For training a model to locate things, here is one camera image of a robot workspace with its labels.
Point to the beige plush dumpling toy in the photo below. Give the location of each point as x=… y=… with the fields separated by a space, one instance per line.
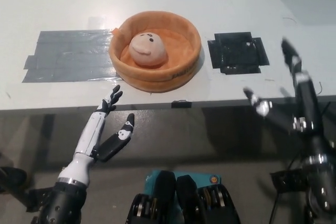
x=147 y=49

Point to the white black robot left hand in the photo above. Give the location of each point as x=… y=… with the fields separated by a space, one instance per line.
x=90 y=140

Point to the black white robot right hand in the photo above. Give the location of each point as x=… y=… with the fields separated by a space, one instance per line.
x=305 y=103

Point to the dark stand base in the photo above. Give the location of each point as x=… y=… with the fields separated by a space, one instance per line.
x=11 y=178

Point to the black teal robot torso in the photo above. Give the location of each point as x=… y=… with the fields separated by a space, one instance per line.
x=183 y=200

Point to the grey table leg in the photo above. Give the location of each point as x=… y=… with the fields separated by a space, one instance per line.
x=47 y=140

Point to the grey duct tape patch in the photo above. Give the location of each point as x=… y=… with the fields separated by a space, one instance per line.
x=71 y=56

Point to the orange plush round basket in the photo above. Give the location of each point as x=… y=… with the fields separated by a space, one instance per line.
x=157 y=79

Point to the black tape square patch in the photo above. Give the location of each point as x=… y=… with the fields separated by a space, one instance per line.
x=237 y=53

